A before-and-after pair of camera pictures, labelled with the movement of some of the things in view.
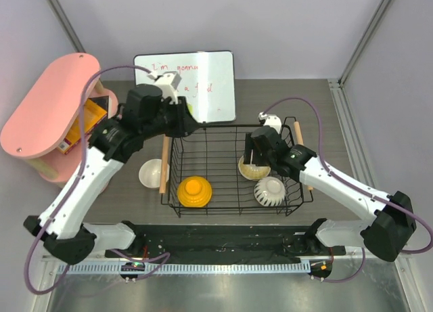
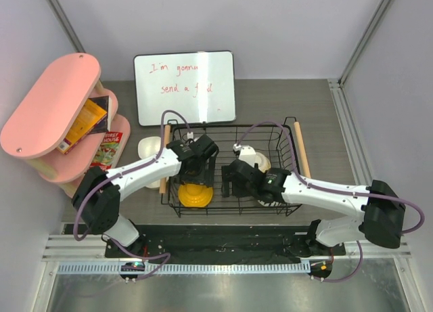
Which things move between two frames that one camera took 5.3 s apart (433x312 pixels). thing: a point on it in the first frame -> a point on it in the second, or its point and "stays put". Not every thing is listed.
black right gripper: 250,145 -> 236,190
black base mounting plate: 226,241 stays put
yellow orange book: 94,114 stays put
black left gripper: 186,124 -> 209,173
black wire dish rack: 206,177 stays put
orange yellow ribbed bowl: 194,191 stays put
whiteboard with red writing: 208,80 stays put
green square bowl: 191,108 -> 148,147
